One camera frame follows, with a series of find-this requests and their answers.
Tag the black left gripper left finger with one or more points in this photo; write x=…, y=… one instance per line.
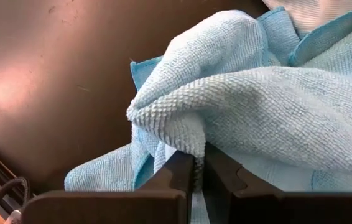
x=163, y=205

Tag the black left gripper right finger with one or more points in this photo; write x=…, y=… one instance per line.
x=250, y=208

